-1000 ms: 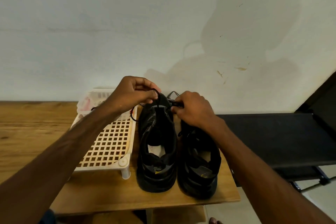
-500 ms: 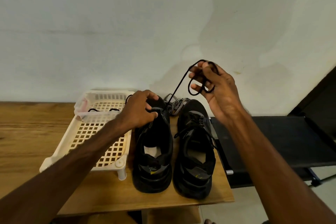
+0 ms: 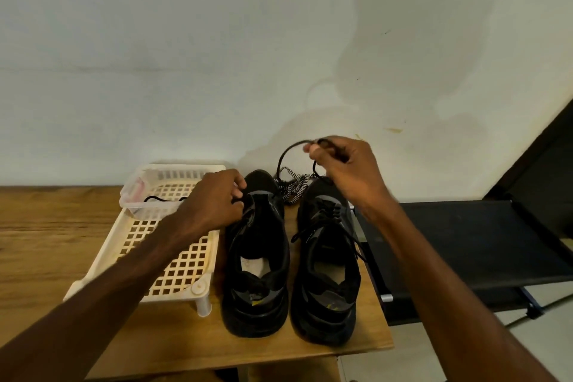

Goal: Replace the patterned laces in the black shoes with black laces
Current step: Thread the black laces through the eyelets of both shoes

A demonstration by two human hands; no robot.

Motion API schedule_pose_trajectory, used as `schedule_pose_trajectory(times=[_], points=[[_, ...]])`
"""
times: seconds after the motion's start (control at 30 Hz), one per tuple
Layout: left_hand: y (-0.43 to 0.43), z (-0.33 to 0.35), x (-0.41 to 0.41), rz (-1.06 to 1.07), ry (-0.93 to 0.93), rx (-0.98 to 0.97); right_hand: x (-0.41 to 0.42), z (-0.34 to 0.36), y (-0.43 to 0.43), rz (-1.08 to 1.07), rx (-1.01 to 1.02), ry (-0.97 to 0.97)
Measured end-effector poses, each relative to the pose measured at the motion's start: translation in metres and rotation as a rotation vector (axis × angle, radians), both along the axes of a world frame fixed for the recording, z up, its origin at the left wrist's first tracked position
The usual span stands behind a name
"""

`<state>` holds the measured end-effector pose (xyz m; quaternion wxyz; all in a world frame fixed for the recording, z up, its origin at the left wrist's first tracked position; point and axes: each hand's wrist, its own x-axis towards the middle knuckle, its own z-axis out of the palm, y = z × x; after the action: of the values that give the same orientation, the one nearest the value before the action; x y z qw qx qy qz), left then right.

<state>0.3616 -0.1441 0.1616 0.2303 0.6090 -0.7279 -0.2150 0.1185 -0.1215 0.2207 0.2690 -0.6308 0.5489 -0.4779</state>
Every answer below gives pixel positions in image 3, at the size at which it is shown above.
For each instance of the person's left forearm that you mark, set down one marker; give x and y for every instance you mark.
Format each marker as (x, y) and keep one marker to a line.
(80, 306)

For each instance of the small white plastic basket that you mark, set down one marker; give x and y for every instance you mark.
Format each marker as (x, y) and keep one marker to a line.
(143, 194)

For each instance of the person's right forearm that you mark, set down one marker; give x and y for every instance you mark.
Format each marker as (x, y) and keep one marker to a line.
(457, 306)

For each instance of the person's left hand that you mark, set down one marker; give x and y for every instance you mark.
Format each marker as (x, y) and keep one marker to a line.
(213, 203)

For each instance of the person's right hand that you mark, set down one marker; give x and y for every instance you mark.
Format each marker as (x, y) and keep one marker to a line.
(358, 171)

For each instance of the black shoelaces bundle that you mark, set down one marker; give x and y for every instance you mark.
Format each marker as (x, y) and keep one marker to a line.
(286, 152)

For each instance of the black shoe rack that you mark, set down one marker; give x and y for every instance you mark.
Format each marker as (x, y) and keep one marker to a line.
(465, 238)

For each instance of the black white patterned shoelace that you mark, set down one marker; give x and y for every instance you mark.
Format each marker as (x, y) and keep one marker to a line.
(303, 185)
(288, 182)

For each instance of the low wooden table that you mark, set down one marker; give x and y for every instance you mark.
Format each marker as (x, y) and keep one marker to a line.
(36, 243)

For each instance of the black shoe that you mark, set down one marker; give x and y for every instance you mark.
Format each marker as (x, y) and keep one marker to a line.
(327, 301)
(258, 288)

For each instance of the dark door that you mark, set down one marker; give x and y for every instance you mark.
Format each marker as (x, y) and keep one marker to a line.
(537, 189)

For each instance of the large white plastic tray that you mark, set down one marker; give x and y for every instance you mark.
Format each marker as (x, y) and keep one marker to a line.
(179, 270)

